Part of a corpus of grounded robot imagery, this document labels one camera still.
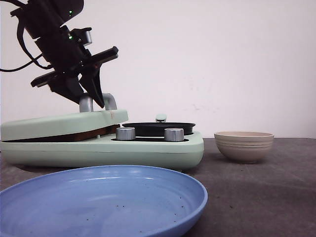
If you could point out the mint green breakfast maker base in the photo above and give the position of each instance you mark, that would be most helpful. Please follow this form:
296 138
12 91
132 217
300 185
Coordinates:
106 150

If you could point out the left silver control knob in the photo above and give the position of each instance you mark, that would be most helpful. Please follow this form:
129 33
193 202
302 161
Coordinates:
125 133

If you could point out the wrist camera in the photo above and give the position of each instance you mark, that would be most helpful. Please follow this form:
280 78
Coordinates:
81 36

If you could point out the mint green hinged lid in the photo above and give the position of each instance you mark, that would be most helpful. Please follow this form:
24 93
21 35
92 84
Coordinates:
62 128

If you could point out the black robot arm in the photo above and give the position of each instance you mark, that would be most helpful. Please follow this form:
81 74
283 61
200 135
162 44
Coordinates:
42 18

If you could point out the right silver control knob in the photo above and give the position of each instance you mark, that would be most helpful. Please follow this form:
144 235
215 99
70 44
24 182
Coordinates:
174 134

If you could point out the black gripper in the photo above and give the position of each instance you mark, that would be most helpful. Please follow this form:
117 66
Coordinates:
69 59

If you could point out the grey table cloth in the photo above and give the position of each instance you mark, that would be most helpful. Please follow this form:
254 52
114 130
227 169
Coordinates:
273 198

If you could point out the black round frying pan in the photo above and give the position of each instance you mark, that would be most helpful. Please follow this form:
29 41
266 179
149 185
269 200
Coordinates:
156 129

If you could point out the blue plastic plate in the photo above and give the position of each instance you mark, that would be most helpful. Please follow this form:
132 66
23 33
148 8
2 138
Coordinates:
103 201

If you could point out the white bread slice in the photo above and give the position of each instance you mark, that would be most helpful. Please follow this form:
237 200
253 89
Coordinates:
94 133

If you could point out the silver control knob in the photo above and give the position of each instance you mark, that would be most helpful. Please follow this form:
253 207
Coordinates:
174 134
125 133

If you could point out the beige ribbed bowl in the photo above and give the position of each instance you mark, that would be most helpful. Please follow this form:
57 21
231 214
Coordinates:
244 146

